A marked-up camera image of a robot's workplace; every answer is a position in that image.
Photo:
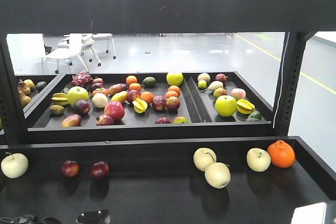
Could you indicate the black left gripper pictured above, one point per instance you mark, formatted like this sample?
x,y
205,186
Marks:
x,y
94,217

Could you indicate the big green apple right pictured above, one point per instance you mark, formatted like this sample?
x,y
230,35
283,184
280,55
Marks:
x,y
225,105

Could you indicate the dark red plum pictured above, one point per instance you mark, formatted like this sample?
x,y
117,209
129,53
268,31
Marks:
x,y
70,169
99,170

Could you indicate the big green apple left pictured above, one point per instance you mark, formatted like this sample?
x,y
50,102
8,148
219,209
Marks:
x,y
77,93

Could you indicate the dark produce display stand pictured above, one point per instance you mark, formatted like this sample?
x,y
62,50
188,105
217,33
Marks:
x,y
152,176

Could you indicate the dark red plum right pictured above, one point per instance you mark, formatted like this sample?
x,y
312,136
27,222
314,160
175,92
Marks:
x,y
99,170

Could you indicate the big red apple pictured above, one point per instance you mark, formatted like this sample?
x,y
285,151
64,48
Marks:
x,y
115,110

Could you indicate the orange tangerine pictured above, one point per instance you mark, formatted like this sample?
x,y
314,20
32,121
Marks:
x,y
282,154

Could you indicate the big green apple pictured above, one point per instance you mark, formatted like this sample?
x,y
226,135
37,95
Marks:
x,y
225,105
77,93

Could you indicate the purple dragon fruit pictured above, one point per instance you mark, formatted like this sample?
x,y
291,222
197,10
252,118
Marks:
x,y
81,79

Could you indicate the yellow starfruit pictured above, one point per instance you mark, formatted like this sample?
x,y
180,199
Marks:
x,y
245,107
139,105

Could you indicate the dark red plum left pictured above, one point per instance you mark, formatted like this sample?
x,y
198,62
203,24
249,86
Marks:
x,y
70,169

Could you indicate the pale pear right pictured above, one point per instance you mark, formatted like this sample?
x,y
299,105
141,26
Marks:
x,y
258,159

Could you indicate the yellow starfruit right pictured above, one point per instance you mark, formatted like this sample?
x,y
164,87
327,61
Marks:
x,y
245,107

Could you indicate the pale pear centre front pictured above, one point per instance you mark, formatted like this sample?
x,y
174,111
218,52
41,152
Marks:
x,y
217,175

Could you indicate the yellow starfruit centre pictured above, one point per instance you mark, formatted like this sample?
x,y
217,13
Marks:
x,y
139,105

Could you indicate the pale pear centre back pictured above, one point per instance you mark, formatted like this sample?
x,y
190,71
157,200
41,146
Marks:
x,y
203,157

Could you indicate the white office chair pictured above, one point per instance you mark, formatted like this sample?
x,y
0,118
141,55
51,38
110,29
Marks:
x,y
61,56

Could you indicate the yellow green apple back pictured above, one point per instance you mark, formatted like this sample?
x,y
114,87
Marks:
x,y
174,78

